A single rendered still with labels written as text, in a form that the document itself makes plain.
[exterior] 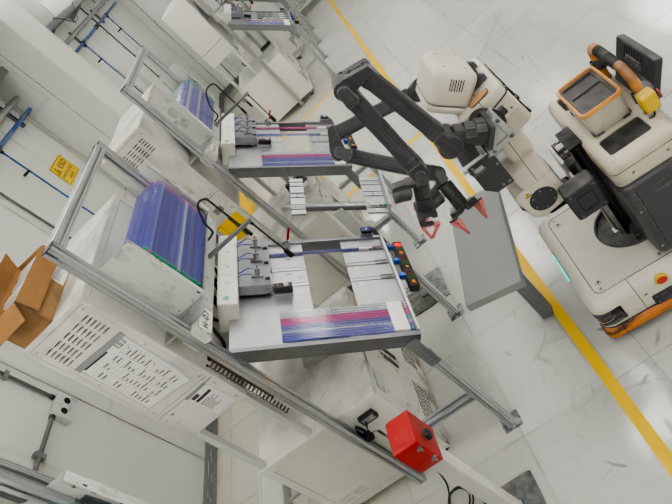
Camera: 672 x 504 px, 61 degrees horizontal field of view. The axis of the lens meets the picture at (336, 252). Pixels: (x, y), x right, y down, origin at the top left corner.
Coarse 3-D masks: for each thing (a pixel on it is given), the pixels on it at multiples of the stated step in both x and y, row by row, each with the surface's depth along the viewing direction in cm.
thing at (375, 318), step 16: (368, 304) 226; (384, 304) 226; (400, 304) 226; (288, 320) 217; (304, 320) 218; (320, 320) 218; (336, 320) 218; (352, 320) 218; (368, 320) 218; (384, 320) 218; (400, 320) 218; (288, 336) 210; (304, 336) 210; (320, 336) 210; (336, 336) 211
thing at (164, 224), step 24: (144, 192) 229; (168, 192) 231; (144, 216) 210; (168, 216) 218; (192, 216) 234; (144, 240) 194; (168, 240) 207; (192, 240) 220; (168, 264) 197; (192, 264) 209
